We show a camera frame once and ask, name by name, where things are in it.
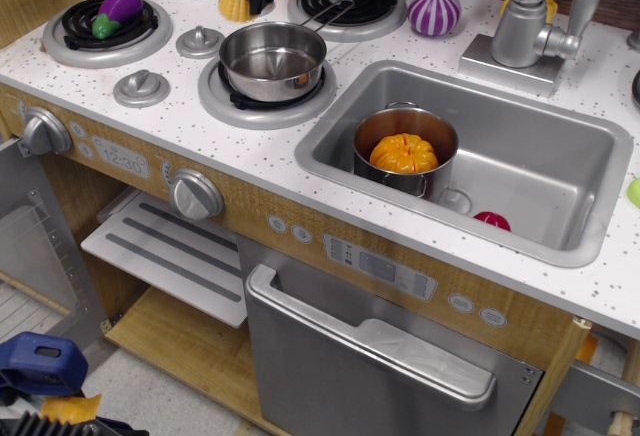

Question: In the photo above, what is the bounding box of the oven dial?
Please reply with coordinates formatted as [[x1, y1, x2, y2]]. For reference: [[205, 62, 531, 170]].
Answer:
[[169, 168, 224, 221], [22, 106, 72, 155]]

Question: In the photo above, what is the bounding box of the grey toy sink basin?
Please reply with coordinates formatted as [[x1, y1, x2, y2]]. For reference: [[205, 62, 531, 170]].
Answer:
[[295, 61, 633, 267]]

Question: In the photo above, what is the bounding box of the steel pot in sink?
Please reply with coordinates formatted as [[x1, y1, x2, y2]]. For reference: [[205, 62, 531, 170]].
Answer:
[[353, 102, 458, 202]]

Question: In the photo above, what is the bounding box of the grey countertop knob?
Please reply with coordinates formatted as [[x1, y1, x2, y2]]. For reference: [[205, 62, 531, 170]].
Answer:
[[176, 25, 225, 59], [113, 70, 170, 108]]

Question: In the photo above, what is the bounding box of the purple toy eggplant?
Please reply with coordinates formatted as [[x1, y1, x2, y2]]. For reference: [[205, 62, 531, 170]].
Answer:
[[91, 0, 144, 40]]

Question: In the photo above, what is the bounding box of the silver dishwasher door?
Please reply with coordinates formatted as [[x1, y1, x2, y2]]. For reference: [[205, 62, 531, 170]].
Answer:
[[239, 237, 542, 435]]

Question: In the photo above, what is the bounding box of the front left stove burner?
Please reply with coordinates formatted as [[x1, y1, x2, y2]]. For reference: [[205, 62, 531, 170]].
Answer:
[[43, 0, 173, 69]]

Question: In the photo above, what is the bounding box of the blue clamp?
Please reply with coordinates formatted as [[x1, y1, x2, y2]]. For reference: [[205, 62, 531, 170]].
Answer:
[[1, 332, 88, 396]]

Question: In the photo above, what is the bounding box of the back right stove burner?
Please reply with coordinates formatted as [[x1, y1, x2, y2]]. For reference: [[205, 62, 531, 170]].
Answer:
[[287, 0, 407, 43]]

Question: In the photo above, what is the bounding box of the grey countertop knob front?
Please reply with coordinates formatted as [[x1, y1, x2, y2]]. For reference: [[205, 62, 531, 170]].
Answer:
[[113, 70, 170, 108]]

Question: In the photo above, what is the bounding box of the yellow toy behind faucet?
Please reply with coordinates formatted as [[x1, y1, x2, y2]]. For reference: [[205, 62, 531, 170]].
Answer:
[[500, 0, 558, 24]]

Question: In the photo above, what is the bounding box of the purple striped toy onion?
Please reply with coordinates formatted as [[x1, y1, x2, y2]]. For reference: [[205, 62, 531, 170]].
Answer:
[[407, 0, 462, 36]]

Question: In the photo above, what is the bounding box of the right oven dial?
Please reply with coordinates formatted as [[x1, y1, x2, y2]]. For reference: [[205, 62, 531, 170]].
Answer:
[[169, 168, 224, 221]]

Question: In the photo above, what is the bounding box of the silver toy faucet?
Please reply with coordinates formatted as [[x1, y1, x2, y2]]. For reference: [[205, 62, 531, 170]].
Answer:
[[459, 0, 600, 97]]

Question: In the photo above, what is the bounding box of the black ribbed device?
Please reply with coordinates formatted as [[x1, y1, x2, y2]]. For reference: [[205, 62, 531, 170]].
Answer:
[[1, 412, 150, 436]]

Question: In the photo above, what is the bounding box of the left oven dial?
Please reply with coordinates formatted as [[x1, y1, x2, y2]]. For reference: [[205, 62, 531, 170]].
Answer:
[[22, 106, 72, 155]]

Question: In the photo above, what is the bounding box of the front right stove burner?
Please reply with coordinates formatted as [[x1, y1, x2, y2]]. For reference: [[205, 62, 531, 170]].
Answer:
[[197, 57, 337, 130]]

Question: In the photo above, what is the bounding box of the grey countertop knob middle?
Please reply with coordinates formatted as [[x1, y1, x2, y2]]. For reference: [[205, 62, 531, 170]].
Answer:
[[176, 25, 225, 59]]

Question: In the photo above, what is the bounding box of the stove burner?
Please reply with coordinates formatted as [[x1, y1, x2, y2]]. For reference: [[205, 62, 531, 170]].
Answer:
[[197, 57, 337, 130], [287, 0, 407, 43], [43, 0, 173, 69]]

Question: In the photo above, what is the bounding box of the small steel saucepan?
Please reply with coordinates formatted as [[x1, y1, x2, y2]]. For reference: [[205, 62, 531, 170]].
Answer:
[[218, 22, 327, 102]]

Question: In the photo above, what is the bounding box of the red toy vegetable in sink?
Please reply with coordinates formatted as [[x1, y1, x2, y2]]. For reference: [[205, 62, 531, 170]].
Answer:
[[473, 211, 511, 231]]

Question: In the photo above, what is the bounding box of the white oven rack shelf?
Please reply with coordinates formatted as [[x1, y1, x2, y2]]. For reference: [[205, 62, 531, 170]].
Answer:
[[81, 190, 247, 328]]

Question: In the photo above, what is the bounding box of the orange toy pumpkin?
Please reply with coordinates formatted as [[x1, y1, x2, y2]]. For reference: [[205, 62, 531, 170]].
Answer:
[[369, 133, 440, 174]]

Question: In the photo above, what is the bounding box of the green toy at right edge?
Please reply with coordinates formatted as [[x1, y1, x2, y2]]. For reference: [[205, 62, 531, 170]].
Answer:
[[626, 178, 640, 208]]

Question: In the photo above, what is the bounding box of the open oven door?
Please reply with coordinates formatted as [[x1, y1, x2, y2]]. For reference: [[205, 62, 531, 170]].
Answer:
[[1, 139, 107, 349]]

